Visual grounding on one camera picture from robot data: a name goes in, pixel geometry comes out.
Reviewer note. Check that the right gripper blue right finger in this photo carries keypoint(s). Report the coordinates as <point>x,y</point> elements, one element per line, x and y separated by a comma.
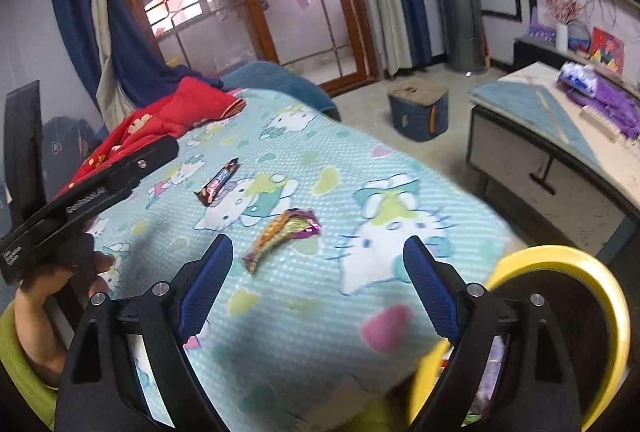
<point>437,284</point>

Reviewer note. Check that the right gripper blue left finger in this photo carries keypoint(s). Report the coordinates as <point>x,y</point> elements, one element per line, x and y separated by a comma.
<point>199,285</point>

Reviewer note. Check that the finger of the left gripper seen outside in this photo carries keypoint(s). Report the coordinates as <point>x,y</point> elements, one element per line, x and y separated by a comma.
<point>126,173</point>

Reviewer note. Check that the dark candy bar wrapper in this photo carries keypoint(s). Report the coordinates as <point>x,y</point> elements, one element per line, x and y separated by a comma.
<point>209,192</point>

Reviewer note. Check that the gold pink candy wrapper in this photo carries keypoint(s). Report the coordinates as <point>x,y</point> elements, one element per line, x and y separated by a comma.
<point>292,224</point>

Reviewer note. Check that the purple snack wrapper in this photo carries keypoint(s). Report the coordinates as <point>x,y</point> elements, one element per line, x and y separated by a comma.
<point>486,391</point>

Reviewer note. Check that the yellow rim trash bin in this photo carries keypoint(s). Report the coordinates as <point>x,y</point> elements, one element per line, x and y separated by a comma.
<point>537,389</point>

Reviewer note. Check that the left hand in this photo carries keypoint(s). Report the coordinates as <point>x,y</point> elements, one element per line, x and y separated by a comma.
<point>40,343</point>

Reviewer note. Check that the red fleece garment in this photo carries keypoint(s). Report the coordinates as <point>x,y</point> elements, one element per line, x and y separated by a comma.
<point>193,104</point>

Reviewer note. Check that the blue beige left curtain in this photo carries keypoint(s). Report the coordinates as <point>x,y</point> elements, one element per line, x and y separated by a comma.
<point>114,62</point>

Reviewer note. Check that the Hello Kitty blue blanket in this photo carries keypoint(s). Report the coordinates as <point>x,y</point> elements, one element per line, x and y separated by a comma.
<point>327,324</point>

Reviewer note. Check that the green fleece left sleeve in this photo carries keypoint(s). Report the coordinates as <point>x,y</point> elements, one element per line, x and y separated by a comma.
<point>39,397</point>

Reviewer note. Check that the white coffee table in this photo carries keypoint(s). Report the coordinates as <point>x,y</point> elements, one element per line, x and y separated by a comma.
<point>560,179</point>

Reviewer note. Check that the blue storage stool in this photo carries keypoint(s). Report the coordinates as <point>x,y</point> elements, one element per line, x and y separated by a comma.
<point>419,110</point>

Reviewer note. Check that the white power strip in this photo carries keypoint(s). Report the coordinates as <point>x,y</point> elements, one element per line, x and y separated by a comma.
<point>604,125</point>

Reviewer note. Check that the black tv cabinet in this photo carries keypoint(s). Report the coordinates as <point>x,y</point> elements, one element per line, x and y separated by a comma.
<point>528,50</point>

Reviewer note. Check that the tissue pack on table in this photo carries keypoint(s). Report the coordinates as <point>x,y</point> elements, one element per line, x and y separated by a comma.
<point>579,77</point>

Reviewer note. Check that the purple cloth on table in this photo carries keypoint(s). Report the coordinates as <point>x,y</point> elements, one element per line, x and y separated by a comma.
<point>609,101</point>

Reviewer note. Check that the colourful picture card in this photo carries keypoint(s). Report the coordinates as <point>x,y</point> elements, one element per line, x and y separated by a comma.
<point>607,50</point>

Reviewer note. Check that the white vase red flowers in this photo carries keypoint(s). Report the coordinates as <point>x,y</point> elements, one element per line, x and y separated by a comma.
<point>562,12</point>

